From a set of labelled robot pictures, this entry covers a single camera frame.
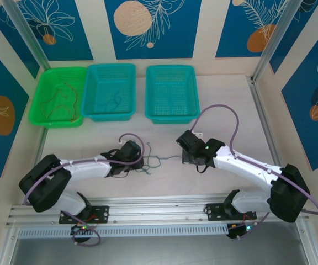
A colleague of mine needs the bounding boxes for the thin teal cable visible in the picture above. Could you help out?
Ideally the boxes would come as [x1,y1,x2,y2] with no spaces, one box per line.
[136,142,163,176]

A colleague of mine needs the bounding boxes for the thin green cable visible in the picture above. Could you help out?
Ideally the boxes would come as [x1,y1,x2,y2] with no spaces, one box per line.
[143,154,183,161]

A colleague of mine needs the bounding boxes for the thin blue cable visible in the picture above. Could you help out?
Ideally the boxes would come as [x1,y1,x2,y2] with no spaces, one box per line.
[98,92,123,112]

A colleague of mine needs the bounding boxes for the thin orange cable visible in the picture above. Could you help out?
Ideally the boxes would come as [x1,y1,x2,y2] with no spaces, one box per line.
[62,82,81,123]

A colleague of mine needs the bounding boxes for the thin red cable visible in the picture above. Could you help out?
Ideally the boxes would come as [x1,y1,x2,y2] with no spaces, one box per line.
[39,88,77,122]

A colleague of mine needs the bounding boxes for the teal plastic basket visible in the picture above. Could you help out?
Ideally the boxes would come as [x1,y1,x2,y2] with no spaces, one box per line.
[81,63,137,123]
[145,65,201,125]

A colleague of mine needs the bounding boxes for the bright green plastic basket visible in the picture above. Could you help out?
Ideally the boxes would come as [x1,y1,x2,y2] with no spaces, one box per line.
[28,66,88,130]

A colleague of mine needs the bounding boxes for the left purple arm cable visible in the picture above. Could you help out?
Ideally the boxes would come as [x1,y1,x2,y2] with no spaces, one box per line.
[23,133,103,246]

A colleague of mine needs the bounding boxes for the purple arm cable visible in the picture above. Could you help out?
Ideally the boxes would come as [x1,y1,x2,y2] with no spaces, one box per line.
[23,133,103,246]
[189,104,318,241]

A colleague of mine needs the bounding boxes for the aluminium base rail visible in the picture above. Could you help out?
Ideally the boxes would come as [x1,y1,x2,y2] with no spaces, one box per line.
[6,194,311,227]

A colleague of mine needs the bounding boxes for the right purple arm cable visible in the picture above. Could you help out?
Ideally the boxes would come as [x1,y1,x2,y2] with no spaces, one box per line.
[189,104,318,241]

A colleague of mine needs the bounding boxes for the white slotted cable duct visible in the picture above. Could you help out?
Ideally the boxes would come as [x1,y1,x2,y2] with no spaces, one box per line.
[17,224,230,239]

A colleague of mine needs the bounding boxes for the aluminium frame post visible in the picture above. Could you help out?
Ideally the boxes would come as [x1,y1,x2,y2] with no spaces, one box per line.
[251,0,300,83]
[3,0,51,73]

